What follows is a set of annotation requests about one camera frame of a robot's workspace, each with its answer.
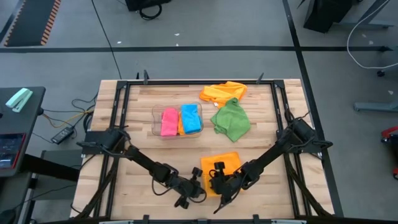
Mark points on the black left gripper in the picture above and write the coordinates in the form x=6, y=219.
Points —
x=194, y=188

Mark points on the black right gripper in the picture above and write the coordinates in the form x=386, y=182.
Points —
x=227, y=183

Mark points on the orange microfiber towel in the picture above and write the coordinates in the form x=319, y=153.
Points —
x=224, y=91
x=180, y=127
x=231, y=160

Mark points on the green microfiber towel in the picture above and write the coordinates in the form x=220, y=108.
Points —
x=231, y=121

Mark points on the blue microfiber towel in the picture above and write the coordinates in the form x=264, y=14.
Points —
x=190, y=118

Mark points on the pink microfiber towel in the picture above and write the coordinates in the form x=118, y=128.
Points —
x=169, y=122

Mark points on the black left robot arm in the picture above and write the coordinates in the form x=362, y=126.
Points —
x=146, y=160

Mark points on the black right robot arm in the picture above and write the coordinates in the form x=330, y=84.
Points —
x=273, y=152

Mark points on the clear plastic bin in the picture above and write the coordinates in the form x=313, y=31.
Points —
x=156, y=119

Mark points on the black power adapter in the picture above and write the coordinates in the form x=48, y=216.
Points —
x=62, y=135

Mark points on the grey desk foot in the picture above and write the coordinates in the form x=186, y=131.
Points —
x=376, y=106

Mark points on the red cart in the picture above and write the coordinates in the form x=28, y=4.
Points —
x=390, y=133

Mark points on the black side desk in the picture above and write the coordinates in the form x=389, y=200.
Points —
x=21, y=124

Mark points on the tablet with red case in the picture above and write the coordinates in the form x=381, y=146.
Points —
x=11, y=151

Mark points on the black desk base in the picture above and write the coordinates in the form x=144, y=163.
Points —
x=323, y=14

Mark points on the mint green stapler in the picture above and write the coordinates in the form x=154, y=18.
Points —
x=19, y=99

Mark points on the black floor mat orange edge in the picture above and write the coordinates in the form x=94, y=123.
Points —
x=31, y=21

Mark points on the black metal table frame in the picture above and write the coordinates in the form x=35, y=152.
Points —
x=199, y=82

